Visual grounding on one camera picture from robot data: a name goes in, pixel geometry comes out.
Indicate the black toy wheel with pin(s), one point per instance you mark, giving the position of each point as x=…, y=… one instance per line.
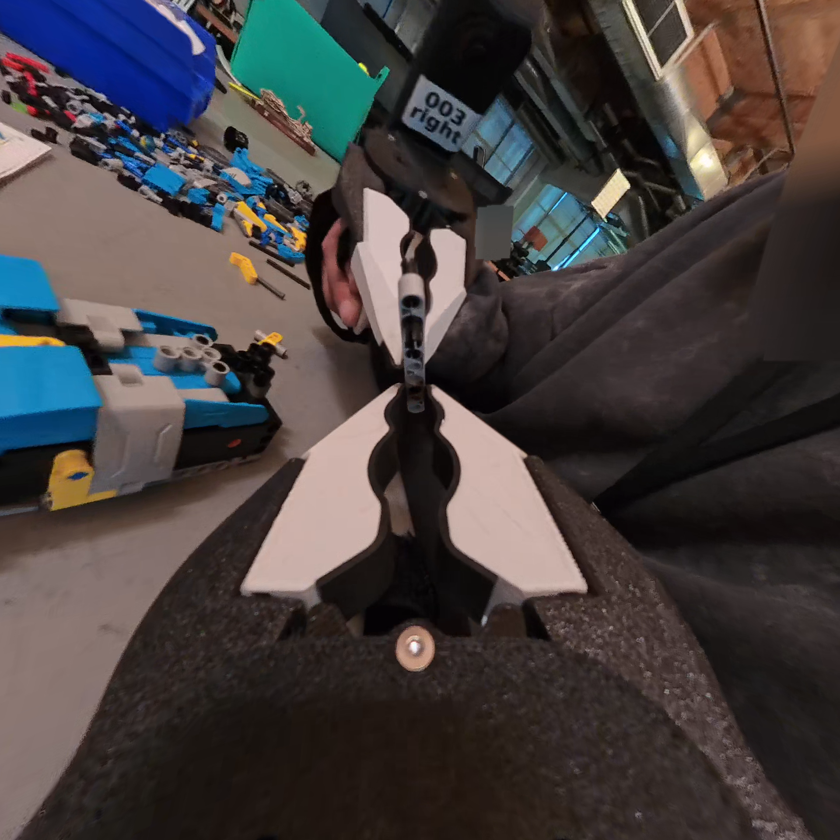
x=236, y=139

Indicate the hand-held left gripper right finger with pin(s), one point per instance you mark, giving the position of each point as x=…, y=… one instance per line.
x=505, y=518

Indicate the grey perforated brick beam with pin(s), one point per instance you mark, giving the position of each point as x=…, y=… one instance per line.
x=412, y=315

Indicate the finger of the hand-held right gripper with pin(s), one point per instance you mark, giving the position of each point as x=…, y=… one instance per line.
x=449, y=282
x=377, y=262

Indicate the building instruction booklet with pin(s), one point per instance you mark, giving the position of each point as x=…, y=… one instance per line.
x=19, y=154

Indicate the white vent grille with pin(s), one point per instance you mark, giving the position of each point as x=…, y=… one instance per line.
x=656, y=33

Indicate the black axle rod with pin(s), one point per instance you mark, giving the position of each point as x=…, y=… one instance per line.
x=289, y=274

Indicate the blue brick vehicle model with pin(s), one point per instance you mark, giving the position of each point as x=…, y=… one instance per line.
x=39, y=407

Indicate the blue plastic bin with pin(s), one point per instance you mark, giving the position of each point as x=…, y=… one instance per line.
x=118, y=52

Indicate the pile of brick pieces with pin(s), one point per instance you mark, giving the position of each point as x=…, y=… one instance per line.
x=164, y=177

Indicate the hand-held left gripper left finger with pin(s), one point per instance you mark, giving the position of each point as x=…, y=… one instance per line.
x=315, y=518

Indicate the yellow angled brick piece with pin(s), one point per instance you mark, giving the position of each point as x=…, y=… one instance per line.
x=243, y=266

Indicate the person's right hand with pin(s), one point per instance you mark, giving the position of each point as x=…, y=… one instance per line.
x=338, y=289

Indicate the wooden puzzle model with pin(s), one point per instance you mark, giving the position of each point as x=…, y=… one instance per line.
x=282, y=118

